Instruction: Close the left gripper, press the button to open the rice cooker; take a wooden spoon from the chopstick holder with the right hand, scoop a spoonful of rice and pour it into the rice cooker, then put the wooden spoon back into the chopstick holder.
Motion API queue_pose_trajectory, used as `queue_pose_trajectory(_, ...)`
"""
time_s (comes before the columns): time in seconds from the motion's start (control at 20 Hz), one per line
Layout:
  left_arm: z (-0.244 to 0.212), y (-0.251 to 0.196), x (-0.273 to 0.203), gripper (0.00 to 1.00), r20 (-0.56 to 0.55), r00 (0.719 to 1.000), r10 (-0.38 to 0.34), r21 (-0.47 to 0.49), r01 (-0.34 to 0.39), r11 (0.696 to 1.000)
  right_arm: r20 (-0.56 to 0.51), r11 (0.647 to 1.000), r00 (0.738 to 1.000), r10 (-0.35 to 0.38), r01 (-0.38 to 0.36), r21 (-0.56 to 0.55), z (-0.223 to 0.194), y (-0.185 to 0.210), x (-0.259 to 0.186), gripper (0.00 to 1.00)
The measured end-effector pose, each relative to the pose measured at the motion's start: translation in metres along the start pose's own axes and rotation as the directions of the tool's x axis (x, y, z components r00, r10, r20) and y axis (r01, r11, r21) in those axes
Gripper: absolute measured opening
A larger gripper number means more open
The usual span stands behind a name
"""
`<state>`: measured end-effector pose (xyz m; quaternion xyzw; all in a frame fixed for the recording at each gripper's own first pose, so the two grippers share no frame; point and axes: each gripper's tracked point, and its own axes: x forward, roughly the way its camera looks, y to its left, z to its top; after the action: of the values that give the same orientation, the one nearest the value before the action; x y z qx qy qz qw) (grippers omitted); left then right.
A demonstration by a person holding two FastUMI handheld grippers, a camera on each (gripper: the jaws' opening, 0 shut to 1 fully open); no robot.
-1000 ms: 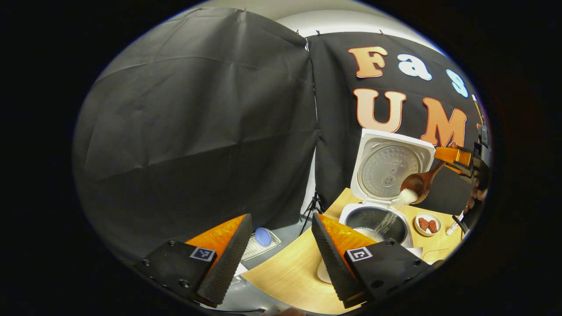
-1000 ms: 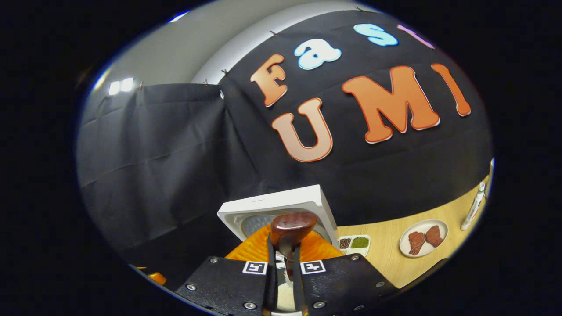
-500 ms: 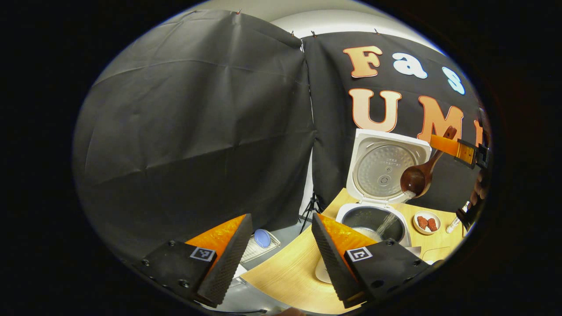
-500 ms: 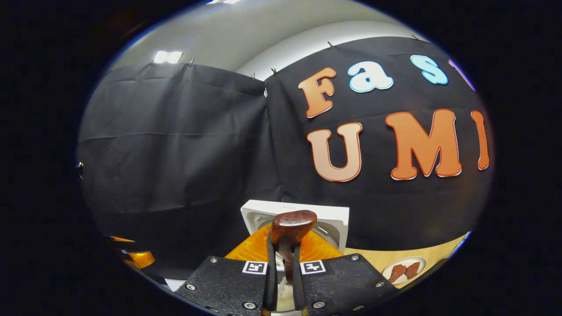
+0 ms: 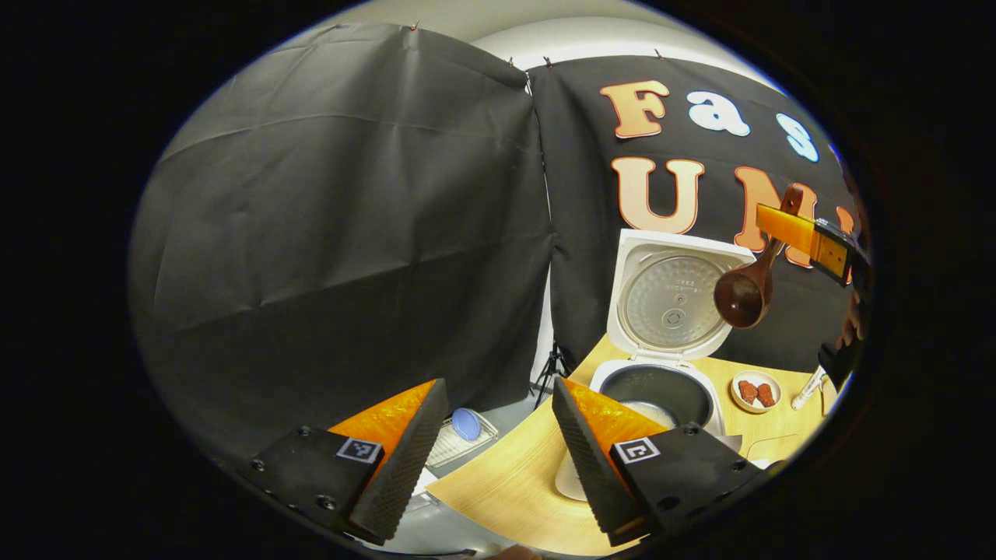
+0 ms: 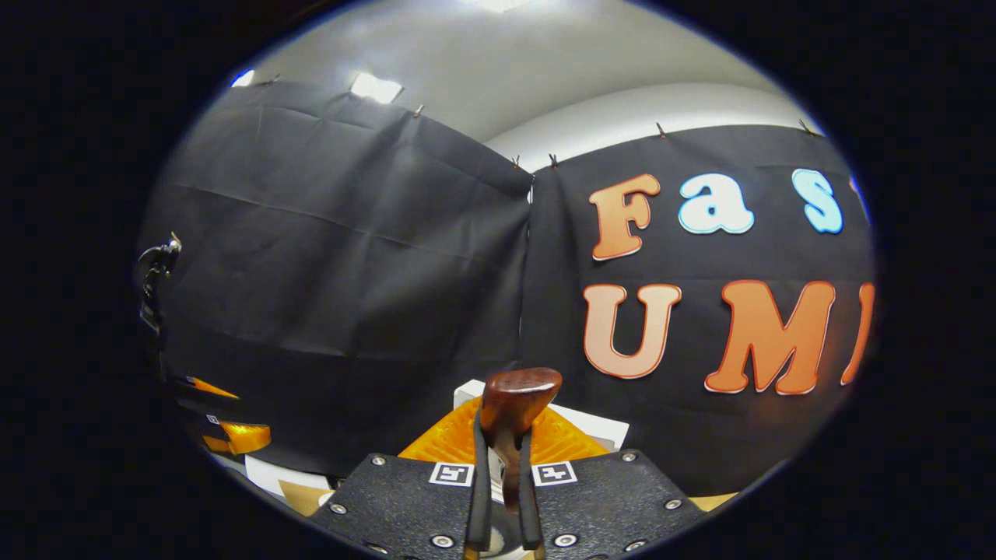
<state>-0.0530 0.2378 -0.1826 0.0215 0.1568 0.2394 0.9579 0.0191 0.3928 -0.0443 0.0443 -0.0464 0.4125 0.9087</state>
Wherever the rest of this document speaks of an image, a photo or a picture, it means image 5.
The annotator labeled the black tripod stand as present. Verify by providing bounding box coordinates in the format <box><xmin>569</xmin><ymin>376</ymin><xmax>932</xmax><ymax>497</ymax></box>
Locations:
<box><xmin>533</xmin><ymin>342</ymin><xmax>569</xmax><ymax>409</ymax></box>

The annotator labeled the white round plate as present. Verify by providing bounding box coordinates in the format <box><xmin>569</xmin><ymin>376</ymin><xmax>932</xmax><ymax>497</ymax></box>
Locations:
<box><xmin>731</xmin><ymin>370</ymin><xmax>782</xmax><ymax>414</ymax></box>

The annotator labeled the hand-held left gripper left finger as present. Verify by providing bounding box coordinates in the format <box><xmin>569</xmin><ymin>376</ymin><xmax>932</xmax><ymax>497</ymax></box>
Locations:
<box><xmin>237</xmin><ymin>378</ymin><xmax>451</xmax><ymax>545</ymax></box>

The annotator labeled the white drink bottle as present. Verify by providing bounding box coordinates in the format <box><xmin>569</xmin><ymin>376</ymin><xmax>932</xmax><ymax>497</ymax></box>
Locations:
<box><xmin>791</xmin><ymin>366</ymin><xmax>827</xmax><ymax>411</ymax></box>

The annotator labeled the black backdrop cloth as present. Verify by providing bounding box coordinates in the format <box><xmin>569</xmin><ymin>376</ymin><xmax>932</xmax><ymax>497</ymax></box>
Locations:
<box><xmin>128</xmin><ymin>22</ymin><xmax>864</xmax><ymax>460</ymax></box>

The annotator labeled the white rice cooker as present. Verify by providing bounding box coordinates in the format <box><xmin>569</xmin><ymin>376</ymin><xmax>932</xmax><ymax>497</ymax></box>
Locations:
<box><xmin>554</xmin><ymin>229</ymin><xmax>757</xmax><ymax>502</ymax></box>

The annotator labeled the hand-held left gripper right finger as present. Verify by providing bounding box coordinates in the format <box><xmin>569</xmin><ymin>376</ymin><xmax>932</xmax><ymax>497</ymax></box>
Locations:
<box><xmin>551</xmin><ymin>378</ymin><xmax>767</xmax><ymax>547</ymax></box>

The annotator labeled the white wire rack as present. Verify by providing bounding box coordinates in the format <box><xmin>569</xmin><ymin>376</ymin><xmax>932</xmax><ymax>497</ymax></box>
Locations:
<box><xmin>424</xmin><ymin>410</ymin><xmax>499</xmax><ymax>469</ymax></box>

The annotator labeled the dark wooden spoon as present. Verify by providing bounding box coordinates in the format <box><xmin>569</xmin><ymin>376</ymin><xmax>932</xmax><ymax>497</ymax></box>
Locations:
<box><xmin>714</xmin><ymin>184</ymin><xmax>805</xmax><ymax>330</ymax></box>

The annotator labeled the white rice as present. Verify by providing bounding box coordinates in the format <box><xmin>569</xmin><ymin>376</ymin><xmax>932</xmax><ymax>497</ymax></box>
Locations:
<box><xmin>622</xmin><ymin>401</ymin><xmax>678</xmax><ymax>430</ymax></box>

